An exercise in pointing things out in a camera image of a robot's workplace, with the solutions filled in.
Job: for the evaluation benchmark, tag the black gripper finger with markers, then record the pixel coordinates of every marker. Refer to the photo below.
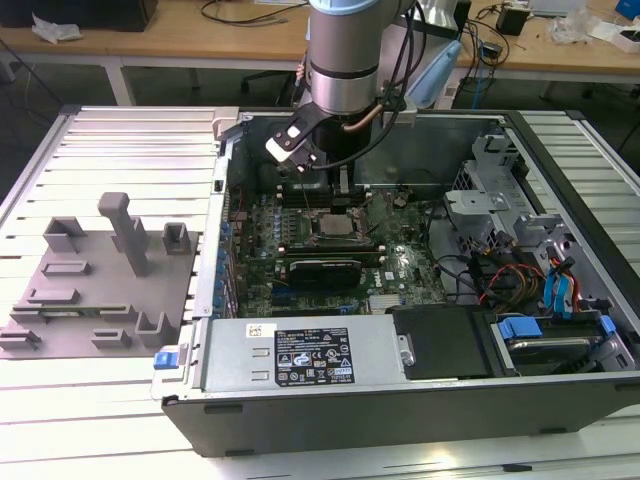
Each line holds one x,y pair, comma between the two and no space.
342,202

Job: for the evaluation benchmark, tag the silver CPU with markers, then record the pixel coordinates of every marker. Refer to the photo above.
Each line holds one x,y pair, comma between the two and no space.
336,226

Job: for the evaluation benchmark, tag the thin metal locking lever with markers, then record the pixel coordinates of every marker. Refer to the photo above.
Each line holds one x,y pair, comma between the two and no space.
306,195

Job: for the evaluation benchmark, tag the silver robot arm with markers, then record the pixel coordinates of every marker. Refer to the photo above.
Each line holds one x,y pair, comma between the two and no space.
342,50

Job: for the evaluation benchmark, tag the CPU socket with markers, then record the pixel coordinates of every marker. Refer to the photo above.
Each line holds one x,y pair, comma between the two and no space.
314,230

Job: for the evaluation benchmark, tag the round coin cell battery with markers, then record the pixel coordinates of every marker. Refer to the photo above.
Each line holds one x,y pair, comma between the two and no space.
401,201

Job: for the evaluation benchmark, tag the black graphics card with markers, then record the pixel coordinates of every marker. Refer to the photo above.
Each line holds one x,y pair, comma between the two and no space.
325,274

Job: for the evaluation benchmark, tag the green motherboard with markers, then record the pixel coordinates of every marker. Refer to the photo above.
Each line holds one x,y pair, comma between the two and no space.
410,235

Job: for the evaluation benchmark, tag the black rounded plastic part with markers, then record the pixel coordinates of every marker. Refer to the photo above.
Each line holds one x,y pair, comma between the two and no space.
267,179

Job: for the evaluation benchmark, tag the silver chipset heatsink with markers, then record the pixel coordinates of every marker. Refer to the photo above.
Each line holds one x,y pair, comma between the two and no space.
386,303

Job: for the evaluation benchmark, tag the silver metal disk bay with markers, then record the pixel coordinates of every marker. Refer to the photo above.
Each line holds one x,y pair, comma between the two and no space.
472,202

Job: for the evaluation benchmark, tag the black plastic shroud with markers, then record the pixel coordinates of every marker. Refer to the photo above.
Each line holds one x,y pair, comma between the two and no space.
440,340

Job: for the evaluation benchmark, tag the wooden desk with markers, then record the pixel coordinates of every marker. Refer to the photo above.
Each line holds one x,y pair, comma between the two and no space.
200,42
550,55

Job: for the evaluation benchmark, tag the black computer tower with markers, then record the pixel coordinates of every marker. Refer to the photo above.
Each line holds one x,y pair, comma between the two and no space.
465,20

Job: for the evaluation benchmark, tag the silver power supply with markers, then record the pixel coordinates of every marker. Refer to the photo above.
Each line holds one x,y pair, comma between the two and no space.
230,360

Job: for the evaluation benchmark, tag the small black box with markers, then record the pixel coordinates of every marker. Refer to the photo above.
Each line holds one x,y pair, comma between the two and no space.
511,21

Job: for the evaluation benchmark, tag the blue disk carrier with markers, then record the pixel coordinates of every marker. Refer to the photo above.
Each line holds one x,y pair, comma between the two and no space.
520,327

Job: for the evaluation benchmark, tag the open black PC case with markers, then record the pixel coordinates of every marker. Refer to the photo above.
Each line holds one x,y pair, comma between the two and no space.
350,425

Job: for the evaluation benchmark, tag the blue case latch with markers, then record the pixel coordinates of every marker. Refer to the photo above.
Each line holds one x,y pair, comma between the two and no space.
167,361

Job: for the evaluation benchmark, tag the black equipment box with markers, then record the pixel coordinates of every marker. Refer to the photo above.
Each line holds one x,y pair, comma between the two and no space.
120,12

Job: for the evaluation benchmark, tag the flat white device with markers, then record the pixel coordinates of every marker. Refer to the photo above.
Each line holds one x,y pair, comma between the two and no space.
555,4

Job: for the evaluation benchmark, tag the hard disk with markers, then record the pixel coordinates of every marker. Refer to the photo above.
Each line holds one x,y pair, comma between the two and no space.
550,352

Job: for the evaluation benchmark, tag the clear plastic bag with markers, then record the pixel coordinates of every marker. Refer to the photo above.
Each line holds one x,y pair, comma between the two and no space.
570,25

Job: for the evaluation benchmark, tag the grey parts rack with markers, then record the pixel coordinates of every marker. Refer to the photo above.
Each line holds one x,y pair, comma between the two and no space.
100,300

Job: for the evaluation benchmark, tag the green RAM stick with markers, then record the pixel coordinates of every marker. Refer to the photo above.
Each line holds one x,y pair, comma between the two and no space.
60,312

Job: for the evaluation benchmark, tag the white box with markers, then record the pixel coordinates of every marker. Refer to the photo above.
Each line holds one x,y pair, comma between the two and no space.
627,40

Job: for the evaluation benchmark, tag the crumpled white paper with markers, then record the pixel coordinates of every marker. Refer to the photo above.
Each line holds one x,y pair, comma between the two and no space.
55,29

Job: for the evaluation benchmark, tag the blue box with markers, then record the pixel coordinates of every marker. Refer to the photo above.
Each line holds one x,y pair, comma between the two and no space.
629,7

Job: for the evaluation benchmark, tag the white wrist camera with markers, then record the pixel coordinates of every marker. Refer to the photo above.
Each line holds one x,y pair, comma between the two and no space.
282,145

